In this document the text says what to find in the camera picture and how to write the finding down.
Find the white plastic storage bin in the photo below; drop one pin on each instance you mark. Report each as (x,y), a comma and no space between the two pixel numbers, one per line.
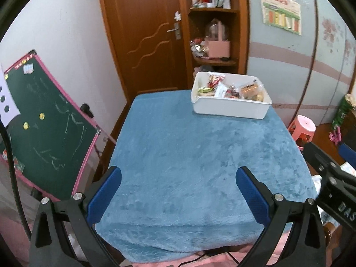
(207,104)

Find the blue plush table cloth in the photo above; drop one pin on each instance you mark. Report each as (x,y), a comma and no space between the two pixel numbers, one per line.
(178,193)

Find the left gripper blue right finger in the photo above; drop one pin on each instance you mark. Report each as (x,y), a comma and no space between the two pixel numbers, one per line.
(267,211)

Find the pink plastic stool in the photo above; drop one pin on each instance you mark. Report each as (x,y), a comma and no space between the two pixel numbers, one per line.
(302,130)

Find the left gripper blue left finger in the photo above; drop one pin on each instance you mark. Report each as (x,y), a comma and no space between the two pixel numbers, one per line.
(88,210)

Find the wooden corner shelf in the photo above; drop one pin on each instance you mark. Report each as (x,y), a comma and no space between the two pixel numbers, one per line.
(194,23)

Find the red white snack packet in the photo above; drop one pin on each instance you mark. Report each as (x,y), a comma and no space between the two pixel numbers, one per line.
(214,80)

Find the colourful wall poster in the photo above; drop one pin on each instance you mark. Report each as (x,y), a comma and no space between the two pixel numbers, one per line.
(283,14)

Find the green chalkboard pink frame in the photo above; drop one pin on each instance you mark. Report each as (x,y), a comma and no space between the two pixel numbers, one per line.
(51,138)

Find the clear bag fried balls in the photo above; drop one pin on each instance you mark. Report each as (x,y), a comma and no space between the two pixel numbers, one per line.
(252,91)

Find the silver door handle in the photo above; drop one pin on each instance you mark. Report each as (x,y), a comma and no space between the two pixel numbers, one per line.
(176,31)

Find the orange white snack bar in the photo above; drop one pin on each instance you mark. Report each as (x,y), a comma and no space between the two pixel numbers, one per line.
(220,90)

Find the bottles on top shelf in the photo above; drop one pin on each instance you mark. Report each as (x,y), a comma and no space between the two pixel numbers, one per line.
(224,4)

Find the green flower wrap bag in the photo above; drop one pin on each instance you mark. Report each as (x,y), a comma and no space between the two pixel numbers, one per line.
(346,104)

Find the pink handled basket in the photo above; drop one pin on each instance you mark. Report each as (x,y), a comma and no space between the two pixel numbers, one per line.
(217,35)

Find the brown wooden door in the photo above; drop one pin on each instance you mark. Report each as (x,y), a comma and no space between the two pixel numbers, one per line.
(149,58)

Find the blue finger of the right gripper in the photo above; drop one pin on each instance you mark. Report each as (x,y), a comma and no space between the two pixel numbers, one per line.
(347,154)

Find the clear nut snack packet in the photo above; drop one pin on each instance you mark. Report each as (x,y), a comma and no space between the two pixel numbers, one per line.
(233,92)

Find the green small snack packet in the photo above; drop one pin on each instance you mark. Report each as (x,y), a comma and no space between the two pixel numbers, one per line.
(205,90)

